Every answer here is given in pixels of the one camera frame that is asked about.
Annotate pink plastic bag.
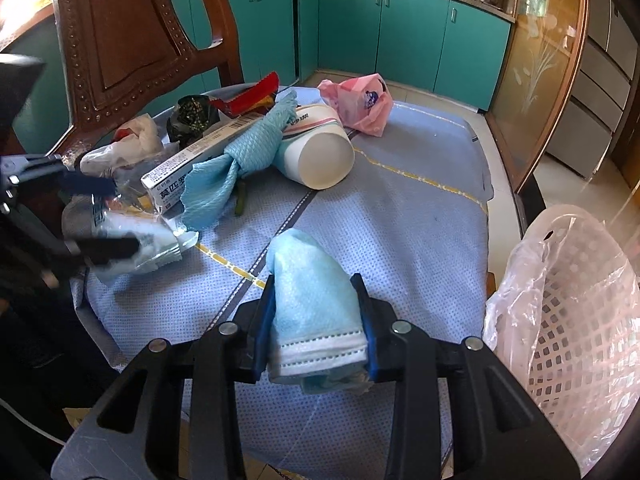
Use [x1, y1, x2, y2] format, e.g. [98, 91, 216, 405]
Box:
[318, 73, 394, 137]

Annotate red snack wrapper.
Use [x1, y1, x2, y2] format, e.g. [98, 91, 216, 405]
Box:
[209, 72, 281, 115]

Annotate white medicine box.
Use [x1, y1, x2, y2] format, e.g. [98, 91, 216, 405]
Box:
[141, 112, 266, 213]

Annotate blue quilted blanket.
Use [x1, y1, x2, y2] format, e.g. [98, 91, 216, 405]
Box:
[70, 85, 496, 480]

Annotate teal kitchen base cabinets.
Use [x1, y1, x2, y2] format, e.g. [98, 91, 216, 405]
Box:
[10, 0, 516, 112]

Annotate teal waffle cloth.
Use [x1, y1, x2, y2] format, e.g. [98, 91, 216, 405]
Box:
[180, 91, 299, 231]

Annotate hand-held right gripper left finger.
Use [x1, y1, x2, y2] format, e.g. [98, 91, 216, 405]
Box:
[92, 274, 278, 480]

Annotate silver refrigerator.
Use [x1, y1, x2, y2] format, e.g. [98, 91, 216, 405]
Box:
[545, 0, 640, 181]

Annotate white plastic bag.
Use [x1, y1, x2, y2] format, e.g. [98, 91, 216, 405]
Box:
[80, 114, 178, 177]

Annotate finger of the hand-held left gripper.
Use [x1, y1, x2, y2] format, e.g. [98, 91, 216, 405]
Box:
[0, 205, 142, 287]
[0, 154, 119, 197]

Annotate wood framed glass door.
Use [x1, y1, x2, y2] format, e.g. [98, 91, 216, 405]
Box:
[487, 0, 594, 194]

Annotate white cable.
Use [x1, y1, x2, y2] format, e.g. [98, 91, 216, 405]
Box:
[0, 399, 67, 447]

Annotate dark green bag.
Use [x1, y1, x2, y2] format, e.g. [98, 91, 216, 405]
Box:
[166, 94, 221, 145]

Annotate blue face mask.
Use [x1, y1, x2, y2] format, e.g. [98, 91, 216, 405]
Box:
[265, 228, 373, 395]

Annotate silver white foil packet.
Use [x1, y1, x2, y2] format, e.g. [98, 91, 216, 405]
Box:
[92, 199, 201, 282]

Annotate carved wooden chair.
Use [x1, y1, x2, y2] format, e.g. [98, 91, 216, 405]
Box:
[50, 0, 246, 161]

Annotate white lattice waste basket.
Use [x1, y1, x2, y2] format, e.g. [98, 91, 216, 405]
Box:
[482, 205, 639, 476]

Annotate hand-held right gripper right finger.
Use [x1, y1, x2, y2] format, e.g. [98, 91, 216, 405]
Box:
[350, 273, 581, 480]

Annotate white paper cup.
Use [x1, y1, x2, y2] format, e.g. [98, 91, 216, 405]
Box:
[272, 104, 356, 191]

